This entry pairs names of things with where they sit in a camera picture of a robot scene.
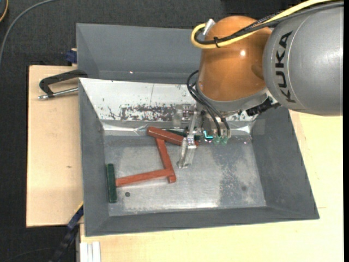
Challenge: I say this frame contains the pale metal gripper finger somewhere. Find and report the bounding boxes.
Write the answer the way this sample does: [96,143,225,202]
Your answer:
[177,137,189,170]
[184,137,198,169]

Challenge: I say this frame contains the red-brown flat block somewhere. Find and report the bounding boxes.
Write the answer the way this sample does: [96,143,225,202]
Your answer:
[115,169,171,188]
[146,126,200,147]
[155,138,177,184]

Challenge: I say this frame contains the black cylinder on white bracket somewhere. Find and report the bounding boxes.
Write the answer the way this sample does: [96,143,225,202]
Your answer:
[244,98,279,117]

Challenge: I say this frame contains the pale wood flat board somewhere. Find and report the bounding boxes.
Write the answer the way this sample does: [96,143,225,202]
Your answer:
[26,65,84,228]

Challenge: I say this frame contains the grey metal bin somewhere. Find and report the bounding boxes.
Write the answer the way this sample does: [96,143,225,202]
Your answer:
[75,22,320,237]

